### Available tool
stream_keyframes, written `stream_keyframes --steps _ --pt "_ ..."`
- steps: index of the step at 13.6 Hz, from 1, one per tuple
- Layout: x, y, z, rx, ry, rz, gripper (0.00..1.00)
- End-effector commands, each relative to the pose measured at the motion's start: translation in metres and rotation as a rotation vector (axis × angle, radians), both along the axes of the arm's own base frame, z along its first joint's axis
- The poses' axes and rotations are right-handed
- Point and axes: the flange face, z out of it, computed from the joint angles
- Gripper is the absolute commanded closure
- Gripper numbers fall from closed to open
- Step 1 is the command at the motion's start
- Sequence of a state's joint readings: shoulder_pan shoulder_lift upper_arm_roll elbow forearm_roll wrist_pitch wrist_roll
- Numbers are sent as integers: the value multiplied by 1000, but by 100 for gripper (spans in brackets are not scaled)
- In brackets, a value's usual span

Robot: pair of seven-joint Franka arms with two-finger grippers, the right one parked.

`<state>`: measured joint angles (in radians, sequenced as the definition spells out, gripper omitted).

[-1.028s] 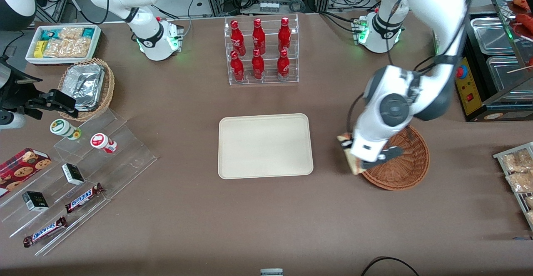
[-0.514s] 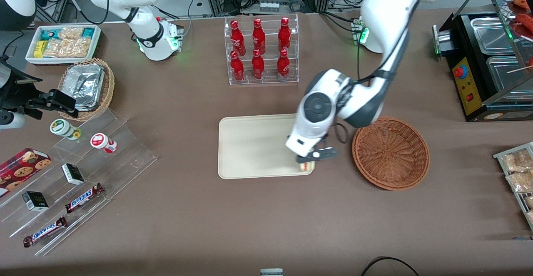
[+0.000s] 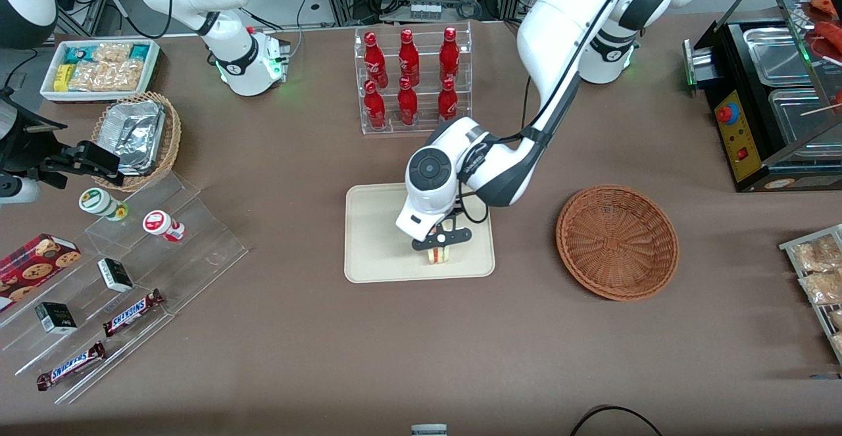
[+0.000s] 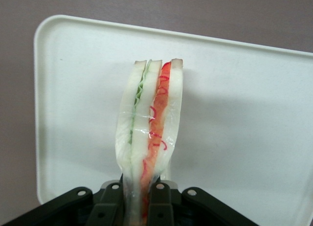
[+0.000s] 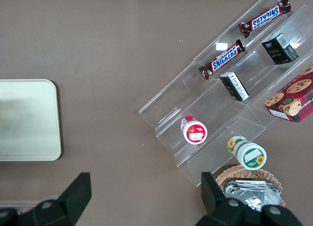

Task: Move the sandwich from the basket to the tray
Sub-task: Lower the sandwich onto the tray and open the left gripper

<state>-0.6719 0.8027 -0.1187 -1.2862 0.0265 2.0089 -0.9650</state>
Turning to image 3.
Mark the green lid yogurt cup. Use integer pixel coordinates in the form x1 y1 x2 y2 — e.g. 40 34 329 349
78 187 130 222

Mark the stack of foil containers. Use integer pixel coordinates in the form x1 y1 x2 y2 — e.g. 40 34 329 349
101 100 166 176

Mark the snickers chocolate bar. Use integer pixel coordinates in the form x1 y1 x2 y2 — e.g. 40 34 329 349
36 341 108 392
103 288 166 339

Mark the red cookie box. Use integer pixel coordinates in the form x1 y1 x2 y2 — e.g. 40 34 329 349
0 233 82 313

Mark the red cola bottle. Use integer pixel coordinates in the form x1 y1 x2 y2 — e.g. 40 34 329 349
363 80 387 130
437 78 459 122
397 77 419 126
364 31 389 89
439 26 460 83
398 28 420 87

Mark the cream plastic tray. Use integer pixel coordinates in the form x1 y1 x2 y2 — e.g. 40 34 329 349
344 183 496 284

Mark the red lid yogurt cup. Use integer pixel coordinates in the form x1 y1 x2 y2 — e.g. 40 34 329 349
142 209 187 243

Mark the black floor cable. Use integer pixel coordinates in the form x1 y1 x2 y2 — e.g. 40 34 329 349
568 404 662 436

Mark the clear acrylic bottle rack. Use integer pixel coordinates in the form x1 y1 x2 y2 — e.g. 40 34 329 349
354 21 474 137

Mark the clear bag of rice crackers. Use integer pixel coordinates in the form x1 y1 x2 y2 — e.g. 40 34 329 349
68 42 144 93

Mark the clear acrylic step display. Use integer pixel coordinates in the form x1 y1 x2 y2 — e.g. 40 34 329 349
0 171 250 406

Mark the round brown wicker basket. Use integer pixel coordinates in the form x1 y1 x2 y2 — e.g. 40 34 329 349
556 185 680 302

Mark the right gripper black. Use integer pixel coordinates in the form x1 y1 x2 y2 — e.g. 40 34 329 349
0 91 126 191

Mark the small black carton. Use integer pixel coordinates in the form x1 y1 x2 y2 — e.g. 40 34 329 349
34 301 78 336
97 258 135 293

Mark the white snack bin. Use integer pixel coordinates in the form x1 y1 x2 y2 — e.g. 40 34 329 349
39 39 161 104

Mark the black food warmer yellow panel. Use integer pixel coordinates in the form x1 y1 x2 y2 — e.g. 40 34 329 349
683 0 842 193

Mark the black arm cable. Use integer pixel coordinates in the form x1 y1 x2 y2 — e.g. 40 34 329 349
457 73 583 225

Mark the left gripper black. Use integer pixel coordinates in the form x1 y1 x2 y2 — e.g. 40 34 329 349
412 207 474 256

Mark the tray of packaged snacks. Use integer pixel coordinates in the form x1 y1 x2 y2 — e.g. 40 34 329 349
779 224 842 366

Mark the light wicker basket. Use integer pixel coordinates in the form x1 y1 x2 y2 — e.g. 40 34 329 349
90 91 182 193

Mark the steel food pan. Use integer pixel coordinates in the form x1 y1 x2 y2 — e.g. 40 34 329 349
768 87 842 155
743 26 811 86

